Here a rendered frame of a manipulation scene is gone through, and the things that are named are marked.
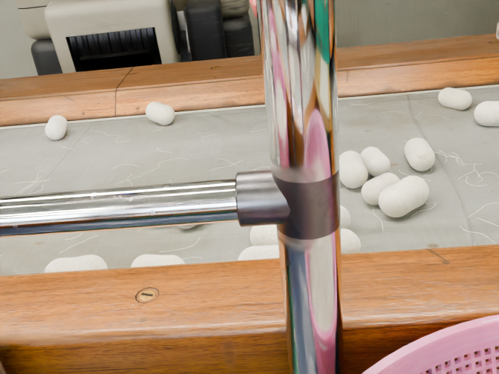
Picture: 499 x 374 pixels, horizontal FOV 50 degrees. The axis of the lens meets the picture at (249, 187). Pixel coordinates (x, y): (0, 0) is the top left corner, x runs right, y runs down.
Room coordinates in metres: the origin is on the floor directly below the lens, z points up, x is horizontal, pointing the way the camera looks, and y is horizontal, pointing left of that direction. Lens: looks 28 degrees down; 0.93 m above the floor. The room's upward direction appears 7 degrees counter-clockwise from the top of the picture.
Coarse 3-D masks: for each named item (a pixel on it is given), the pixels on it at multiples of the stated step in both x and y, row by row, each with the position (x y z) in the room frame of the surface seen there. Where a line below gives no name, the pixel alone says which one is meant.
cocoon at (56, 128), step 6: (54, 120) 0.50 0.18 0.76; (60, 120) 0.51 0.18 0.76; (66, 120) 0.52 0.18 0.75; (48, 126) 0.50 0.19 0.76; (54, 126) 0.50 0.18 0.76; (60, 126) 0.50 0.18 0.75; (66, 126) 0.51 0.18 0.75; (48, 132) 0.49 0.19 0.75; (54, 132) 0.49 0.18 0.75; (60, 132) 0.49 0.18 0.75; (54, 138) 0.49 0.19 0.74; (60, 138) 0.50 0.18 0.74
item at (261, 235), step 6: (252, 228) 0.27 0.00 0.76; (258, 228) 0.27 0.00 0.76; (264, 228) 0.27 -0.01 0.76; (270, 228) 0.26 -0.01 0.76; (252, 234) 0.27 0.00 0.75; (258, 234) 0.26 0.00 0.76; (264, 234) 0.26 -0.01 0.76; (270, 234) 0.26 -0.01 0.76; (276, 234) 0.26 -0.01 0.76; (252, 240) 0.27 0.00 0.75; (258, 240) 0.26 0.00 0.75; (264, 240) 0.26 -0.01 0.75; (270, 240) 0.26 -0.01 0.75; (276, 240) 0.26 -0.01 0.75
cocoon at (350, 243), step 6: (342, 234) 0.25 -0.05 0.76; (348, 234) 0.25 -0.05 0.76; (354, 234) 0.25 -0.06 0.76; (342, 240) 0.25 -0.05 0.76; (348, 240) 0.25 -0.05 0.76; (354, 240) 0.25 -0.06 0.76; (342, 246) 0.24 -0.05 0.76; (348, 246) 0.24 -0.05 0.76; (354, 246) 0.24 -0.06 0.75; (360, 246) 0.25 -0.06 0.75; (342, 252) 0.24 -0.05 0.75; (348, 252) 0.24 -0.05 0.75; (354, 252) 0.24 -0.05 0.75
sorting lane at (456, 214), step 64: (0, 128) 0.55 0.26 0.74; (128, 128) 0.51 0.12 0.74; (192, 128) 0.49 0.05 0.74; (256, 128) 0.47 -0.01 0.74; (384, 128) 0.44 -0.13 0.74; (448, 128) 0.42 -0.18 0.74; (0, 192) 0.40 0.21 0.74; (448, 192) 0.31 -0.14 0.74; (0, 256) 0.30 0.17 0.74; (64, 256) 0.29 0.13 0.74; (128, 256) 0.28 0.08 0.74; (192, 256) 0.27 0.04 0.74
